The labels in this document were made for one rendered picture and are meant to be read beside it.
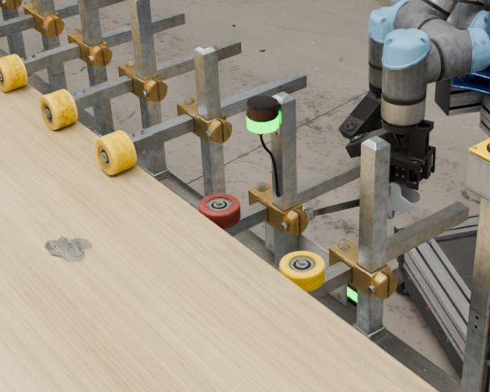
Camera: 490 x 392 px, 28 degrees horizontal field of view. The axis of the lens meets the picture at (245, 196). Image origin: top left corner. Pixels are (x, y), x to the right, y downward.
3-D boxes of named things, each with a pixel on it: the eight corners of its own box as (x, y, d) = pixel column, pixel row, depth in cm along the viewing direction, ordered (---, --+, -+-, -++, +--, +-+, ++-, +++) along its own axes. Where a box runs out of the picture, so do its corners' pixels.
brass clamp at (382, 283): (350, 257, 187) (351, 236, 184) (400, 292, 178) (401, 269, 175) (326, 270, 184) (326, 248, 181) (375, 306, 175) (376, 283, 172)
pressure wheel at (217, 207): (226, 233, 198) (223, 186, 192) (250, 251, 193) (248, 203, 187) (194, 248, 195) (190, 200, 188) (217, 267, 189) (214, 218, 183)
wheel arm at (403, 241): (456, 216, 197) (457, 198, 194) (468, 223, 194) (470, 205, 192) (288, 303, 176) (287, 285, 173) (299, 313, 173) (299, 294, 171)
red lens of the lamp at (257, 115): (265, 103, 183) (264, 92, 181) (285, 114, 179) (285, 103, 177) (239, 113, 180) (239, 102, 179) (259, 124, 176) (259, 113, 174)
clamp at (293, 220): (267, 201, 203) (267, 181, 201) (309, 230, 194) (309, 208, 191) (246, 211, 201) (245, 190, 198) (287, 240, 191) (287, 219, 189)
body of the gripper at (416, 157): (416, 194, 170) (420, 134, 163) (372, 182, 174) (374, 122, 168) (435, 174, 175) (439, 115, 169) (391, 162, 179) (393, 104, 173)
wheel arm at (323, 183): (369, 166, 213) (369, 148, 211) (380, 172, 211) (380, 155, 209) (206, 240, 192) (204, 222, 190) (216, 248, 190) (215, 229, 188)
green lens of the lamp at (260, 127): (265, 114, 184) (265, 104, 183) (285, 126, 180) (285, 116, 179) (239, 124, 181) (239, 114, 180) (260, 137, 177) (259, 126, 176)
